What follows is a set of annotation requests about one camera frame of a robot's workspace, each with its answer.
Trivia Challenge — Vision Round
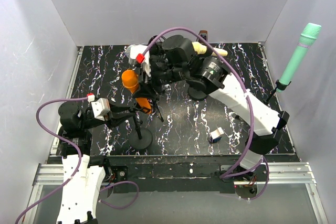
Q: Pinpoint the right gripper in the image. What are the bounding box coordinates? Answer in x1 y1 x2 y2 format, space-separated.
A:
132 57 189 99

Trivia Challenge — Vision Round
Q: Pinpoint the orange microphone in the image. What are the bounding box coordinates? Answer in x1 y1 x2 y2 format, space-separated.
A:
121 69 152 114

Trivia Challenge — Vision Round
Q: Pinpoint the short round-base mic stand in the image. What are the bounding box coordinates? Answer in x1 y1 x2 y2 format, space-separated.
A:
129 108 153 151

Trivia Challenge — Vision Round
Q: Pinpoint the black silver-mesh microphone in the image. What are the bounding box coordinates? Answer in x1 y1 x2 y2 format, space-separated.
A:
125 45 134 58

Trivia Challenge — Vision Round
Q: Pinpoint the round-base stand for cream mic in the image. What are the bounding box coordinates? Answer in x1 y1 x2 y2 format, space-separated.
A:
187 85 208 101

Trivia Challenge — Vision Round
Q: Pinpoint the cream microphone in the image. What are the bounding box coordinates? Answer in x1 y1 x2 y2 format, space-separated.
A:
192 41 228 57

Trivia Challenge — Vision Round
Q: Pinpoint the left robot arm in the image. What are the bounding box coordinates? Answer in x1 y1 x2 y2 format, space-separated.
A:
57 99 135 223

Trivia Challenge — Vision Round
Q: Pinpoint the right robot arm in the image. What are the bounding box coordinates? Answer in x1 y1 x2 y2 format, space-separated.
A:
128 35 289 181

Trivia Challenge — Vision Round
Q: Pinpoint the tripod stand for green mic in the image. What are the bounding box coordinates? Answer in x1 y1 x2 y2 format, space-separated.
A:
264 80 291 105

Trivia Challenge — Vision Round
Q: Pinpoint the green microphone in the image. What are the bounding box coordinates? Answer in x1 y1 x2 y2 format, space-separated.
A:
279 23 321 84

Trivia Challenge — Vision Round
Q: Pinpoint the brown metronome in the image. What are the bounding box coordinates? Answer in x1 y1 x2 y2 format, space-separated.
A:
198 30 208 41

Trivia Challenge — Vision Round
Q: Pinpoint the small white blue box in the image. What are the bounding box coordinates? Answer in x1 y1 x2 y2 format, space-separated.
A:
210 127 224 143

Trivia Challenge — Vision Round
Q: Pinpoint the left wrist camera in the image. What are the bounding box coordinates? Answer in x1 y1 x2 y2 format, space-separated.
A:
90 98 110 121

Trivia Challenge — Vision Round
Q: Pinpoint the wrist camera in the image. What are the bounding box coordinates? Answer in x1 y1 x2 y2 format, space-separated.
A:
90 98 110 121
128 45 151 77

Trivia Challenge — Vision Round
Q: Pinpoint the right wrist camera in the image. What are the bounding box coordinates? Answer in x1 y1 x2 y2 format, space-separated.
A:
128 45 151 77

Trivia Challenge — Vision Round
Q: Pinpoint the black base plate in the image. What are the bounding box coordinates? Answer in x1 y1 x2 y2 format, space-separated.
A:
47 154 300 193

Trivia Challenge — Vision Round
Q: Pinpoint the aluminium rail frame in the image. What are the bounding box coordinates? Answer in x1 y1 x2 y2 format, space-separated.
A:
22 45 329 224

